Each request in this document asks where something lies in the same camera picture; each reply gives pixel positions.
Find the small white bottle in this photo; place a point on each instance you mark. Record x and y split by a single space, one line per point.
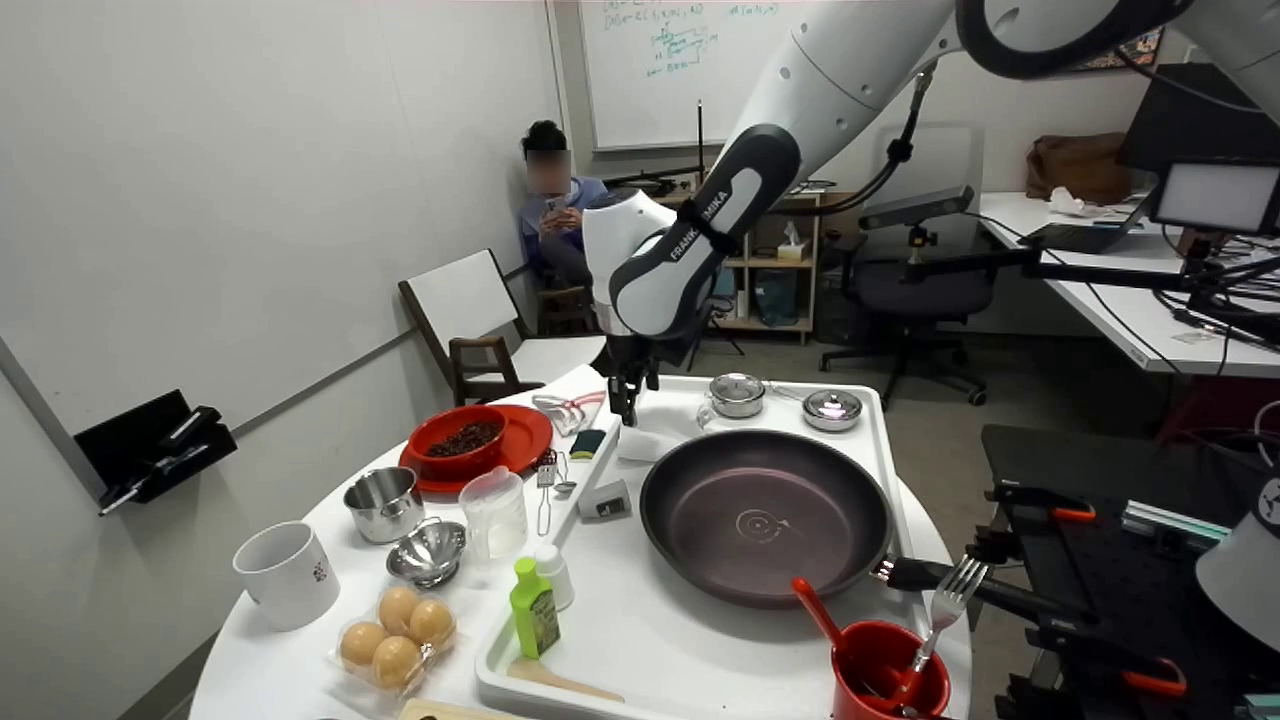
556 565

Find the wooden shelf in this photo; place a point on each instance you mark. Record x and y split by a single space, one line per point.
781 267

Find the large wall whiteboard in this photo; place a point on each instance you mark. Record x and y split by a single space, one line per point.
667 64

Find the red bowl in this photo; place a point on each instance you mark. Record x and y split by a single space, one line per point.
453 444

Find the computer monitor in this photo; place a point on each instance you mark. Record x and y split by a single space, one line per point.
1202 134

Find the red cup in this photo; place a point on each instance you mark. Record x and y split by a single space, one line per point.
882 672

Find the black swivel chair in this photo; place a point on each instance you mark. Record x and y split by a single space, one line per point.
921 284

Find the seated person blue sweater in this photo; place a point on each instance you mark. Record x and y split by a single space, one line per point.
555 225

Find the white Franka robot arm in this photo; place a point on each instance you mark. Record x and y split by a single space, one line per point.
827 83

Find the black frying pan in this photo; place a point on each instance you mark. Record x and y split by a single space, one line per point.
763 521

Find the small grey white box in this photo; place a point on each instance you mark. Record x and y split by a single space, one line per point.
602 501

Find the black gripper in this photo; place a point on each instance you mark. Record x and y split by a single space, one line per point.
625 363

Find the white desk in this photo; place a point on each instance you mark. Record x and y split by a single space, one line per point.
1146 325

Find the clear egg carton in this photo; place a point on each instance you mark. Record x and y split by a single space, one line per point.
348 686

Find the red striped white towel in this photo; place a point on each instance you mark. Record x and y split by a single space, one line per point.
566 400

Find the steel cup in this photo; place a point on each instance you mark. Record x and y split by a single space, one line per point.
382 505

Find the wooden board with pieces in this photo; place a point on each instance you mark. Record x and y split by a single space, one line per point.
462 709

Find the brown bag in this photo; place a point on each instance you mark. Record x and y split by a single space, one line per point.
1079 166

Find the metal fork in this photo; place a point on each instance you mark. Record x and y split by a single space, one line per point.
948 593

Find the clear plastic cup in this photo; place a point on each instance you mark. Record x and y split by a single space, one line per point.
492 515

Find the steel lidded pan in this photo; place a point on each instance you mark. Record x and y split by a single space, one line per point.
833 410

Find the red plate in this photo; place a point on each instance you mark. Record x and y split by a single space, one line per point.
524 442

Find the brown egg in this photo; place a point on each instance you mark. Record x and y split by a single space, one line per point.
396 663
396 611
362 645
435 624

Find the red spatula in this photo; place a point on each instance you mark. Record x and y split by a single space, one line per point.
812 605

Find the small steel bowl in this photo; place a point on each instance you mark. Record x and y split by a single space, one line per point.
424 554

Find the small leaning whiteboard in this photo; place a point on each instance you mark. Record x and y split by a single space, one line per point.
42 562

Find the laptop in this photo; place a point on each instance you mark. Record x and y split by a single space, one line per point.
1081 233

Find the green bottle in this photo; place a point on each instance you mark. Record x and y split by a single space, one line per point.
535 614

